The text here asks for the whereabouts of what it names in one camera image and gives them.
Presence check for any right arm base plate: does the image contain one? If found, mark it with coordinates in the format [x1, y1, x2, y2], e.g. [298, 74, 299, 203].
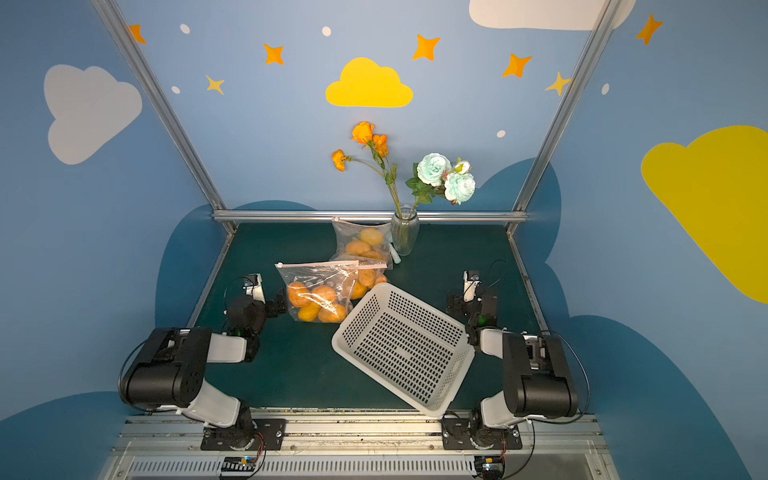
[440, 416, 523, 450]

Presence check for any right controller board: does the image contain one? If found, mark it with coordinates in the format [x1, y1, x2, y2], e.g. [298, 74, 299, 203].
[474, 456, 505, 480]

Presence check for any right aluminium frame post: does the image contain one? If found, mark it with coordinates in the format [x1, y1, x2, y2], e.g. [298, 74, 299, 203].
[506, 0, 635, 240]

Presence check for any yellow orange potato basket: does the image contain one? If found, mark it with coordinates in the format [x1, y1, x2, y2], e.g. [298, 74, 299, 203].
[297, 302, 321, 322]

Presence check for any left controller board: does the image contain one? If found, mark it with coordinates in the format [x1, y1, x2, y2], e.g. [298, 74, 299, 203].
[218, 456, 258, 478]

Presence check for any large orange potato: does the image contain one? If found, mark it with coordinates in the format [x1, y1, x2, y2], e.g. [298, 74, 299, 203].
[345, 240, 371, 257]

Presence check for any orange potato edge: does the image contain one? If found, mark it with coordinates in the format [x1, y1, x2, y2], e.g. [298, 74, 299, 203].
[357, 269, 378, 288]

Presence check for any controller board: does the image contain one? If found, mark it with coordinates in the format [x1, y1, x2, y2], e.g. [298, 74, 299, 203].
[218, 456, 258, 478]
[474, 456, 505, 480]

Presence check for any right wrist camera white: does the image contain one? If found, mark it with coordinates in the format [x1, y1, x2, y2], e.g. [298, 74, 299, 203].
[462, 270, 481, 303]

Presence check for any yellow green potato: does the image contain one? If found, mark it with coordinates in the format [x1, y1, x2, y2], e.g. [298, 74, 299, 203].
[359, 227, 385, 247]

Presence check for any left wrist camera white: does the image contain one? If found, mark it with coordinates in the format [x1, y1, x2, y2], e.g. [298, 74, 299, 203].
[243, 273, 266, 303]

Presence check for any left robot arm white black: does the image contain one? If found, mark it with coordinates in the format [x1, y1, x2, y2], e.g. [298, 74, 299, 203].
[117, 291, 287, 453]

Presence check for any aluminium frame post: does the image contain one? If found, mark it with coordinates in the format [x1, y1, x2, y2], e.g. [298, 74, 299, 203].
[91, 0, 227, 212]
[506, 0, 635, 240]

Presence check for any mint artificial rose stem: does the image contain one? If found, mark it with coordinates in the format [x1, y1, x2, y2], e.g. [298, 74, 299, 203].
[406, 153, 476, 210]

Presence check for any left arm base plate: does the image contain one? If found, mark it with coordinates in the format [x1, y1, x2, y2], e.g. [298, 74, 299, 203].
[200, 418, 287, 452]

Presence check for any clear zipper bag pink zipper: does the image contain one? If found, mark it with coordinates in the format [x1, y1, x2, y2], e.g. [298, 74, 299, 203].
[332, 217, 394, 269]

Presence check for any wrinkled orange potato bottom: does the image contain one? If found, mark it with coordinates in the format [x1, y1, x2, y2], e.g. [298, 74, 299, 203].
[311, 285, 337, 305]

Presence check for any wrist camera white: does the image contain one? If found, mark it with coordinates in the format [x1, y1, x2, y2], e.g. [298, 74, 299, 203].
[462, 270, 481, 303]
[243, 273, 266, 303]

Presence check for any spare clear zipper bag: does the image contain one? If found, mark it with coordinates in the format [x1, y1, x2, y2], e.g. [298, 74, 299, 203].
[333, 254, 388, 300]

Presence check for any left aluminium frame post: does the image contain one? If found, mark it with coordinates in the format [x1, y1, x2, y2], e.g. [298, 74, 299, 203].
[91, 0, 227, 212]

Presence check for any ribbed glass vase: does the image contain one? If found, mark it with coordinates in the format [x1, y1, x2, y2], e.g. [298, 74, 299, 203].
[391, 205, 420, 257]

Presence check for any front aluminium rail bed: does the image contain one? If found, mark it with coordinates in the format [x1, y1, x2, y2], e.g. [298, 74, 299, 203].
[100, 408, 619, 479]

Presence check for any light blue toy trowel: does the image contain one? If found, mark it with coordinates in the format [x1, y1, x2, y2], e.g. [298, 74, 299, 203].
[389, 244, 401, 264]

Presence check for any orange artificial flower stem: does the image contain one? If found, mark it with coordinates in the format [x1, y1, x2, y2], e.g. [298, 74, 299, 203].
[331, 121, 402, 215]

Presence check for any aluminium back frame rail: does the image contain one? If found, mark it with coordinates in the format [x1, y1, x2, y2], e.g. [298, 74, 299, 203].
[213, 210, 527, 224]

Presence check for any white perforated plastic basket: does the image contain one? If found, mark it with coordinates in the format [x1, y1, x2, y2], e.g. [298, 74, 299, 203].
[331, 283, 475, 418]

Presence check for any wrinkled orange potato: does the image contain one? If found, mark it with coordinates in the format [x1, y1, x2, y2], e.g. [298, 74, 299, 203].
[286, 282, 311, 308]
[311, 285, 337, 305]

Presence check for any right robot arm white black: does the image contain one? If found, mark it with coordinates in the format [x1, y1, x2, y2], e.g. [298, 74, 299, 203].
[442, 287, 581, 450]

